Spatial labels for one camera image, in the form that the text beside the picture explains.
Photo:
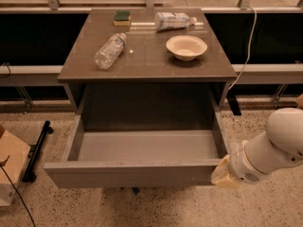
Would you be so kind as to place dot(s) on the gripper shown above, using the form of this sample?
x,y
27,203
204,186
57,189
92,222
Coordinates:
x,y
242,166

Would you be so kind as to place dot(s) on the grey top drawer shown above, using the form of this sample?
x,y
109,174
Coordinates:
x,y
166,137

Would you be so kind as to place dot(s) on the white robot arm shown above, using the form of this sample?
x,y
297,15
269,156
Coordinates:
x,y
279,146

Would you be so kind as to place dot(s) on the grey cabinet desk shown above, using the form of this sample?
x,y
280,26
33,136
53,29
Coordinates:
x,y
147,88

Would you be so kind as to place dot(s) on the white ceramic bowl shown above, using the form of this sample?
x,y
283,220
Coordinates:
x,y
186,48

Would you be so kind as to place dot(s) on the clear plastic water bottle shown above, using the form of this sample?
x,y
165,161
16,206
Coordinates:
x,y
108,54

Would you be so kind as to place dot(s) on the white blue labelled bottle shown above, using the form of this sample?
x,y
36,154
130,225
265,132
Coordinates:
x,y
172,20

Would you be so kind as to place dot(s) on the green yellow sponge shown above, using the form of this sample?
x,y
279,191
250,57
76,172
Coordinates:
x,y
122,18

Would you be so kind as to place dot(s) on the cardboard box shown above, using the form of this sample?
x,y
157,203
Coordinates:
x,y
13,157

